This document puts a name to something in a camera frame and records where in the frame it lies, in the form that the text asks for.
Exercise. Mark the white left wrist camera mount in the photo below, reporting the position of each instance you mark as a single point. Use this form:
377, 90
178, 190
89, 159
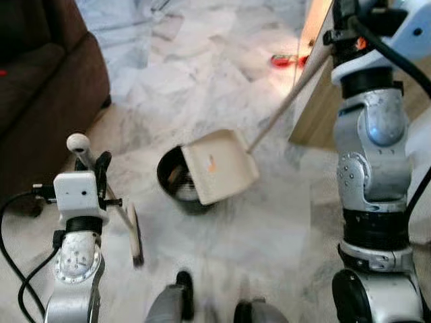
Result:
77, 195

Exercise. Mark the small red floor item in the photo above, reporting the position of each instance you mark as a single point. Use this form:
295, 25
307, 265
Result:
283, 61

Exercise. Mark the light wooden cabinet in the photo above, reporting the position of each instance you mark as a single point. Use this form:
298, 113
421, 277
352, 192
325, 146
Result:
313, 114

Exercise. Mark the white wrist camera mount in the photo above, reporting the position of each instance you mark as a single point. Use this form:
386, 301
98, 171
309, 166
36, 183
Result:
407, 30
77, 195

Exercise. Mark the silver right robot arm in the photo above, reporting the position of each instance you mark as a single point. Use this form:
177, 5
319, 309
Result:
374, 168

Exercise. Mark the black round trash bin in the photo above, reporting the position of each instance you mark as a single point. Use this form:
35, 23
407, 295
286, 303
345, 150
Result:
168, 180

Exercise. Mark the grey left robot leg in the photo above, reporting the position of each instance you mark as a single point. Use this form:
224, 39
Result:
168, 303

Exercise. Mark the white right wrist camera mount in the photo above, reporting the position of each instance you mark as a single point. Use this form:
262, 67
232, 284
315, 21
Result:
407, 30

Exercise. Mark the grey robot leg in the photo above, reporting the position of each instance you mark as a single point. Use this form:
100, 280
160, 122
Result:
168, 303
259, 313

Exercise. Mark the grey right robot leg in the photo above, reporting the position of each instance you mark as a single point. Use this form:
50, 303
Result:
259, 313

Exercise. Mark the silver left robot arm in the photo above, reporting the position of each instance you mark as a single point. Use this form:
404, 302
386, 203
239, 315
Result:
74, 269

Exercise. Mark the dark brown sofa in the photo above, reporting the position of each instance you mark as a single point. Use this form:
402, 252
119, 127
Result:
40, 87

